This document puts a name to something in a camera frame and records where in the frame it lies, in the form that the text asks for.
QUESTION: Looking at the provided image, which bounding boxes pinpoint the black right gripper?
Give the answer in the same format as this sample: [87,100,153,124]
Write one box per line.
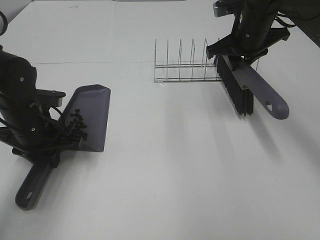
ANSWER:
[206,7,290,59]

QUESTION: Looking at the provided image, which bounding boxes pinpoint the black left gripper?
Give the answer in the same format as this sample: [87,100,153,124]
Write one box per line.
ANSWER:
[0,94,83,168]

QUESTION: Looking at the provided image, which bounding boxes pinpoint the purple brush black bristles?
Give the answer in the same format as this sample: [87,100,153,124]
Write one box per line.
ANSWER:
[214,55,290,120]

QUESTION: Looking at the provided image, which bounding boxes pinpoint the pile of coffee beans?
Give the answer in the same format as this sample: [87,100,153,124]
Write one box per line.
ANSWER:
[67,108,88,141]

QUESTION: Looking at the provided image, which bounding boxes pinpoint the purple plastic dustpan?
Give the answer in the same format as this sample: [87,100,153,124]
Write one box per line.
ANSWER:
[15,84,111,210]

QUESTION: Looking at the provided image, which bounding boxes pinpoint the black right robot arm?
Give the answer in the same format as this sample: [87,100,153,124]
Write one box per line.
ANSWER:
[206,0,320,62]

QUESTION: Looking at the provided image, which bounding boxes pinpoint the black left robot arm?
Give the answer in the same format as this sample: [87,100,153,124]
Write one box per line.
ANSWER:
[0,50,81,168]

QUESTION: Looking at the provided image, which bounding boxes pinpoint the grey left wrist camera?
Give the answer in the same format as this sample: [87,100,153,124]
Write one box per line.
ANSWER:
[36,89,66,111]

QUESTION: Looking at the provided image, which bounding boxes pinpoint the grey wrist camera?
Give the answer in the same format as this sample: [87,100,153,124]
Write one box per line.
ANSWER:
[36,89,66,111]
[212,0,239,18]

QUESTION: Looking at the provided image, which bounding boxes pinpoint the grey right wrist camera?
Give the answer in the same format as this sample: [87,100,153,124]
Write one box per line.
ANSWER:
[212,0,239,18]

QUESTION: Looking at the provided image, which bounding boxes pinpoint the chrome wire dish rack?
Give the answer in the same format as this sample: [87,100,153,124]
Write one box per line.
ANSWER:
[153,40,222,83]

